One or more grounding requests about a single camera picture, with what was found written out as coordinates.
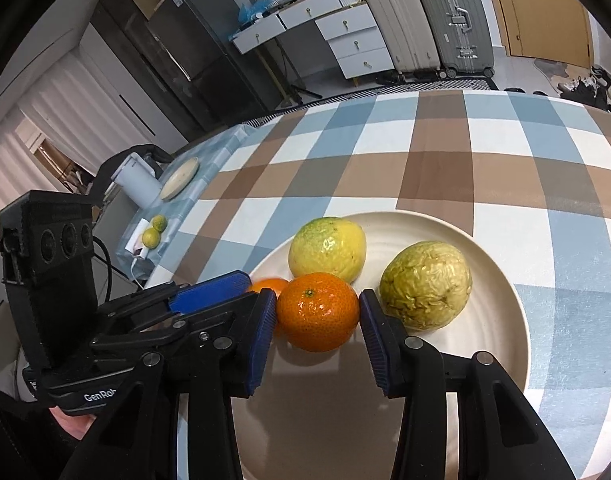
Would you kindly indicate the dark tall cabinet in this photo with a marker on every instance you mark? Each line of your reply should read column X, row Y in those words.
column 130, row 60

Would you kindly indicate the white curtain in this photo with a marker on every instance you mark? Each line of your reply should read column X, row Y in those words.
column 35, row 105

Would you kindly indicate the person's left hand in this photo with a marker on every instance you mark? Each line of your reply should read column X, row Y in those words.
column 73, row 425

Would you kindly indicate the pile of shoes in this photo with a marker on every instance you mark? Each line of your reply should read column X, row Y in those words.
column 593, row 85

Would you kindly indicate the wooden door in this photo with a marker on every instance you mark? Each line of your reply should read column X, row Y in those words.
column 540, row 5

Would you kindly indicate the beige suitcase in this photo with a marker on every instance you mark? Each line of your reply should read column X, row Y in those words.
column 395, row 15

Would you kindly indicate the large cream plate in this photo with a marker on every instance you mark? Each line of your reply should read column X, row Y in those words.
column 485, row 310

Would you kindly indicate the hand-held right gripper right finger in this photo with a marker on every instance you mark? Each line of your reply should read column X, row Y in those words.
column 378, row 350

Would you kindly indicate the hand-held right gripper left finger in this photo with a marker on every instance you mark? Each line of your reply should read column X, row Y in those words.
column 261, row 345

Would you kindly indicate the green-yellow melon-like fruit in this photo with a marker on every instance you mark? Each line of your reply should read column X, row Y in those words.
column 425, row 285

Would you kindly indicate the white handheld device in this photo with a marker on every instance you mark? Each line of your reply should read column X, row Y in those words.
column 134, row 245

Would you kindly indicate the large orange mandarin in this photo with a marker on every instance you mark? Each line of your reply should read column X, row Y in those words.
column 318, row 310

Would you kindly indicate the white thermos bottle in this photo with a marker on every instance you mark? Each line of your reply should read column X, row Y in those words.
column 135, row 180

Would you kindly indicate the black tripod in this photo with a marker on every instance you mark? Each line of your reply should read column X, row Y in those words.
column 295, row 75

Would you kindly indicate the blue plastic bag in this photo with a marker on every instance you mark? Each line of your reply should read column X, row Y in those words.
column 253, row 10

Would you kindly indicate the grey door mat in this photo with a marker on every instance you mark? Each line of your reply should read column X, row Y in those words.
column 560, row 74

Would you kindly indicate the small orange mandarin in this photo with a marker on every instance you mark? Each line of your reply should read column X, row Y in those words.
column 268, row 285

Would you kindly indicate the grey refrigerator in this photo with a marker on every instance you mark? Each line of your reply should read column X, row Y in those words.
column 205, row 45

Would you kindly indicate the small cream plate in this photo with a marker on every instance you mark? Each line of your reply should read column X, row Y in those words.
column 180, row 177

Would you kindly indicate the white desk with drawers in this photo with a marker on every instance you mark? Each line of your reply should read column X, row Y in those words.
column 335, row 25

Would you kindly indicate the brown and blue checked tablecloth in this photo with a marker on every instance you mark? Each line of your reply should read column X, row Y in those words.
column 435, row 170

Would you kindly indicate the green-yellow lime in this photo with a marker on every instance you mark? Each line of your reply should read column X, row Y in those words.
column 150, row 238
column 158, row 223

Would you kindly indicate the teal checked tablecloth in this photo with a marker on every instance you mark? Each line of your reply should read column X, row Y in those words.
column 200, row 182

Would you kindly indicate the silver suitcase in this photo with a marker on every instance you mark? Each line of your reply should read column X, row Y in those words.
column 453, row 15

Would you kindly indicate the white wardrobe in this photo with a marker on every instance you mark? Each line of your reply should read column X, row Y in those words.
column 125, row 95

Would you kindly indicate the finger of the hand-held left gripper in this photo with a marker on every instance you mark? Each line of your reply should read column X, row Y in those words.
column 210, row 290
column 205, row 322

